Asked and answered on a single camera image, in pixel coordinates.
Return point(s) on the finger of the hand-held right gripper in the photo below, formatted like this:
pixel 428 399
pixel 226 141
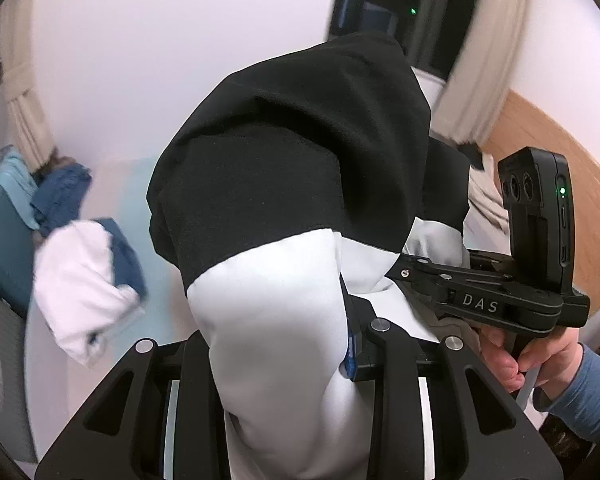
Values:
pixel 420 272

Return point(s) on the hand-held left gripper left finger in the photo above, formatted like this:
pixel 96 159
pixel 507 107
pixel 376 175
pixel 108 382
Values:
pixel 200 360

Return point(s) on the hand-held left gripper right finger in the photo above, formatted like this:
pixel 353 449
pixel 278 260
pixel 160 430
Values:
pixel 351 360

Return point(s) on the white and black jacket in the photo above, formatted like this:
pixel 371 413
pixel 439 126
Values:
pixel 290 185

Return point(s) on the person's right forearm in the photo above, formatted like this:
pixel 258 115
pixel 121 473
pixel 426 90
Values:
pixel 590 400

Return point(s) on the white and blue clothes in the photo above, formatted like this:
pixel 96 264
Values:
pixel 80 285

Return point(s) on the person's right hand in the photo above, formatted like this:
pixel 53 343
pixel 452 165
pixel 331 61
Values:
pixel 555 360

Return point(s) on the beige garment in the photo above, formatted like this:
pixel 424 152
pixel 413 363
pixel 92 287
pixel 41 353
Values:
pixel 485 200

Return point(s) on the wooden headboard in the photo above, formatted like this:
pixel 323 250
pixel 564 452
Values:
pixel 595 200

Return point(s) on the beige curtain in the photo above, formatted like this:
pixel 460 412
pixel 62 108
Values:
pixel 25 100
pixel 485 50

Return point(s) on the striped mattress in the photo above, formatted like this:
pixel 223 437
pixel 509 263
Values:
pixel 130 185

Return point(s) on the teal suitcase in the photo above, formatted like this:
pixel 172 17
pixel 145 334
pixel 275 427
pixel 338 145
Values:
pixel 2 240

